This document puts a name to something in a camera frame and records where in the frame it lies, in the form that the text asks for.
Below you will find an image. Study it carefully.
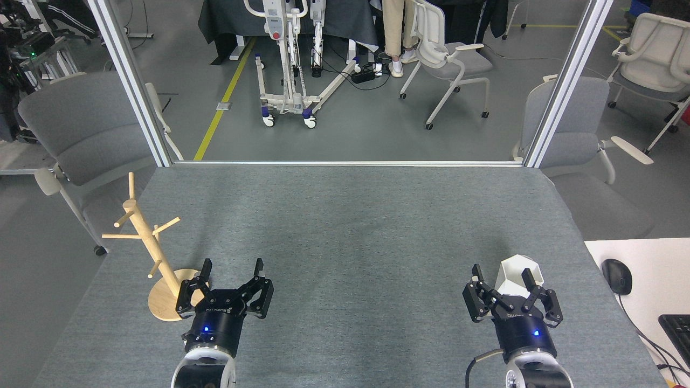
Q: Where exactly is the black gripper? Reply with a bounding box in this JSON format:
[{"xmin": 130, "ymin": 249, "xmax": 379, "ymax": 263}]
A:
[
  {"xmin": 462, "ymin": 264, "xmax": 564, "ymax": 363},
  {"xmin": 176, "ymin": 258, "xmax": 274, "ymax": 358}
]

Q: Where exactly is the white faceted cup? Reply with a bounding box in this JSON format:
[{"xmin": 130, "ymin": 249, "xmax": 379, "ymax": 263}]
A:
[{"xmin": 495, "ymin": 254, "xmax": 546, "ymax": 297}]

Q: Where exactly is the wooden cup storage rack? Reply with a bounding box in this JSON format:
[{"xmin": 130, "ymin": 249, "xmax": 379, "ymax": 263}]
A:
[{"xmin": 101, "ymin": 172, "xmax": 203, "ymax": 322}]

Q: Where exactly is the black equipment rack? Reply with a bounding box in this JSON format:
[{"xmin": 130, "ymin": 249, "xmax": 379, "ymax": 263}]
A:
[{"xmin": 0, "ymin": 0, "xmax": 103, "ymax": 143}]

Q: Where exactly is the black computer mouse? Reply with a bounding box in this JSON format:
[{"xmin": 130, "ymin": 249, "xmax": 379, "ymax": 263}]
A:
[{"xmin": 602, "ymin": 259, "xmax": 633, "ymax": 296}]

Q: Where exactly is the white side desk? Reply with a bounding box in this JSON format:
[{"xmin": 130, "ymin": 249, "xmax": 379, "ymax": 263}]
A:
[{"xmin": 585, "ymin": 238, "xmax": 690, "ymax": 388}]

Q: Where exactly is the black keyboard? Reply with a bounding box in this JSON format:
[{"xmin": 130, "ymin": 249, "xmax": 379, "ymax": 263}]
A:
[{"xmin": 658, "ymin": 314, "xmax": 690, "ymax": 368}]

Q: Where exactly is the grey fabric office chair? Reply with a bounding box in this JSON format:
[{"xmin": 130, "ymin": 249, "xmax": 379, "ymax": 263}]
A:
[
  {"xmin": 512, "ymin": 75, "xmax": 656, "ymax": 240},
  {"xmin": 17, "ymin": 72, "xmax": 184, "ymax": 257}
]

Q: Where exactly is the white chair with grey seat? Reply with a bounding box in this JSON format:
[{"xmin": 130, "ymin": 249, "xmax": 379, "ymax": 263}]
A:
[{"xmin": 399, "ymin": 0, "xmax": 494, "ymax": 131}]

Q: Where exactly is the dark cloth covered table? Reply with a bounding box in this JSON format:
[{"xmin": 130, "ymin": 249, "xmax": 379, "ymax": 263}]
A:
[{"xmin": 198, "ymin": 0, "xmax": 381, "ymax": 65}]

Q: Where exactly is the white stand on wheels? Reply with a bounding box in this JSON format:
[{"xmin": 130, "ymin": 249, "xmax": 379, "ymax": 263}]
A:
[{"xmin": 244, "ymin": 0, "xmax": 363, "ymax": 129}]

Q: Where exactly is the white mesh office chair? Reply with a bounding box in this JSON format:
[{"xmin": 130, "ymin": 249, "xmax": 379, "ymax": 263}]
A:
[{"xmin": 608, "ymin": 12, "xmax": 690, "ymax": 156}]

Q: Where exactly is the person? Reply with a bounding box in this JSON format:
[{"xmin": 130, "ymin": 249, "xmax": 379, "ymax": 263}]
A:
[{"xmin": 382, "ymin": 0, "xmax": 421, "ymax": 78}]

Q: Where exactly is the black mouse cable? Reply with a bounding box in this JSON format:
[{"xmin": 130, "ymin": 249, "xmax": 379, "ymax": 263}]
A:
[{"xmin": 617, "ymin": 294, "xmax": 690, "ymax": 378}]

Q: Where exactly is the silver table edge rail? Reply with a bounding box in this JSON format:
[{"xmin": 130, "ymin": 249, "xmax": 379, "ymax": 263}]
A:
[{"xmin": 172, "ymin": 160, "xmax": 525, "ymax": 168}]

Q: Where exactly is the silver frame post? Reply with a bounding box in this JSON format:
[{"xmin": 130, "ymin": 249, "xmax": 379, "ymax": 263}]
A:
[
  {"xmin": 86, "ymin": 0, "xmax": 173, "ymax": 168},
  {"xmin": 524, "ymin": 0, "xmax": 615, "ymax": 169}
]

